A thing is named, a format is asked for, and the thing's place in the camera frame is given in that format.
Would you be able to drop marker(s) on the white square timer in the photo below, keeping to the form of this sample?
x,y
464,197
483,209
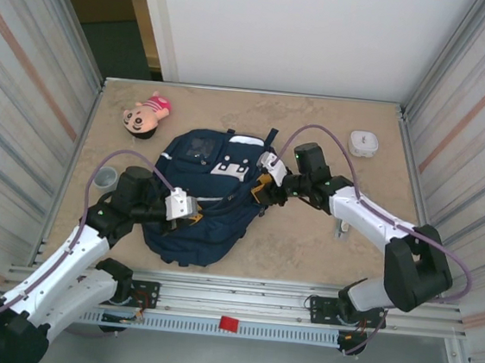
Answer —
x,y
363,144

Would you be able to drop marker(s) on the aluminium rail frame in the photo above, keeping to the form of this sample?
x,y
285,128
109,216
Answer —
x,y
235,295

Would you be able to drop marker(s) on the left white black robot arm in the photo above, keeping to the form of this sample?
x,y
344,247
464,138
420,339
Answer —
x,y
61,258

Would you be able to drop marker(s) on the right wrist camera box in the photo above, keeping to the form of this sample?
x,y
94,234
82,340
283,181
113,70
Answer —
x,y
270,163

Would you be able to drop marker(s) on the plush doll with pink shirt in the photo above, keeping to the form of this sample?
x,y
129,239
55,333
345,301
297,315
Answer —
x,y
140,119

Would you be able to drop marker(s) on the navy blue backpack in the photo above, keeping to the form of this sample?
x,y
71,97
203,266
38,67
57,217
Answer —
x,y
202,238

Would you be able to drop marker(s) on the red tape patch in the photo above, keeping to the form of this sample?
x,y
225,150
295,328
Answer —
x,y
229,324

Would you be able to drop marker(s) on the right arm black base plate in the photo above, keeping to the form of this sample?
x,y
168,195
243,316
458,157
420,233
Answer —
x,y
324,311

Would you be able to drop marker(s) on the clear packet with small tool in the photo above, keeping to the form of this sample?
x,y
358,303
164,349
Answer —
x,y
341,231

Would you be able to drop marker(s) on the tan door frame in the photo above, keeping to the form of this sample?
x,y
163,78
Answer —
x,y
143,15

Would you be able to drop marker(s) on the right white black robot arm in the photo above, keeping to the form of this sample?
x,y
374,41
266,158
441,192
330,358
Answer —
x,y
369,216

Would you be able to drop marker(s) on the grey plastic cup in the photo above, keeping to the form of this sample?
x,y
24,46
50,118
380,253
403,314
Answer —
x,y
105,176

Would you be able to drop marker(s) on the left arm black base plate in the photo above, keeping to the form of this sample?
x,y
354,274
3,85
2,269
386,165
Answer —
x,y
148,293

